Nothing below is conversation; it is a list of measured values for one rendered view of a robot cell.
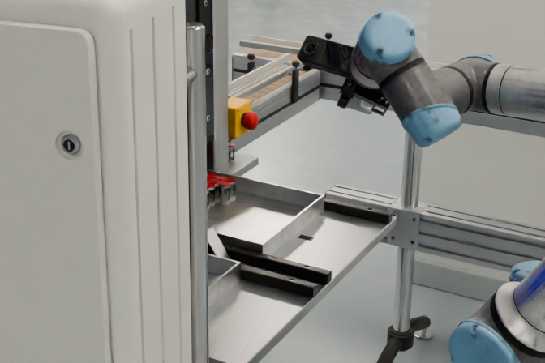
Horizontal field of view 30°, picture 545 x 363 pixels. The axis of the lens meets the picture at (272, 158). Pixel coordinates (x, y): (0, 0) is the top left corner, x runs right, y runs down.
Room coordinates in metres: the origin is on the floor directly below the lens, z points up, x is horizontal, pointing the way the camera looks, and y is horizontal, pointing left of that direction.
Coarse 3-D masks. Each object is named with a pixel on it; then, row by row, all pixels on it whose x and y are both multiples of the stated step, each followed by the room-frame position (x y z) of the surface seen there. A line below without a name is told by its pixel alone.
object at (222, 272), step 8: (208, 256) 1.61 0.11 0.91; (216, 256) 1.60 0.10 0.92; (208, 264) 1.61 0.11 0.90; (216, 264) 1.60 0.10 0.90; (224, 264) 1.59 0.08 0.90; (232, 264) 1.59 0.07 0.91; (240, 264) 1.58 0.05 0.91; (208, 272) 1.61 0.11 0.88; (216, 272) 1.60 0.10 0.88; (224, 272) 1.59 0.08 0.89; (232, 272) 1.56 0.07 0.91; (240, 272) 1.58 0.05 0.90; (208, 280) 1.57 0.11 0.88; (216, 280) 1.51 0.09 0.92; (224, 280) 1.53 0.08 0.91; (232, 280) 1.56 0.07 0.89; (208, 288) 1.49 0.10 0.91; (216, 288) 1.51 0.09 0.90; (224, 288) 1.53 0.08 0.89; (208, 296) 1.49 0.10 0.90; (216, 296) 1.51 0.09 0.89; (208, 304) 1.49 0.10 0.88
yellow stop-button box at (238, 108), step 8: (232, 96) 2.16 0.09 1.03; (232, 104) 2.11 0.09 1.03; (240, 104) 2.11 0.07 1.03; (248, 104) 2.12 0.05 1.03; (232, 112) 2.08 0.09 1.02; (240, 112) 2.09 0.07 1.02; (232, 120) 2.08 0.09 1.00; (240, 120) 2.09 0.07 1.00; (232, 128) 2.08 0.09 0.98; (240, 128) 2.09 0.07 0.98; (232, 136) 2.08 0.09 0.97
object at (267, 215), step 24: (240, 192) 1.97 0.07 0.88; (264, 192) 1.94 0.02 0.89; (288, 192) 1.92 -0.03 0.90; (312, 192) 1.90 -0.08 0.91; (216, 216) 1.84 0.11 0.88; (240, 216) 1.84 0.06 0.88; (264, 216) 1.85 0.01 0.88; (288, 216) 1.85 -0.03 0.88; (312, 216) 1.84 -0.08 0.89; (240, 240) 1.68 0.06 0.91; (264, 240) 1.74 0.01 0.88; (288, 240) 1.74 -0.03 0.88
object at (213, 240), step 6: (210, 228) 1.67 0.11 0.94; (210, 234) 1.66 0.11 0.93; (216, 234) 1.67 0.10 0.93; (210, 240) 1.65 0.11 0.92; (216, 240) 1.66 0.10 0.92; (210, 246) 1.64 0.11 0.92; (216, 246) 1.65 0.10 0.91; (222, 246) 1.66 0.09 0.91; (216, 252) 1.64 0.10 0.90; (222, 252) 1.65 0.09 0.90; (228, 258) 1.65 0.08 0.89; (246, 264) 1.64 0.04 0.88; (264, 270) 1.62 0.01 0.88
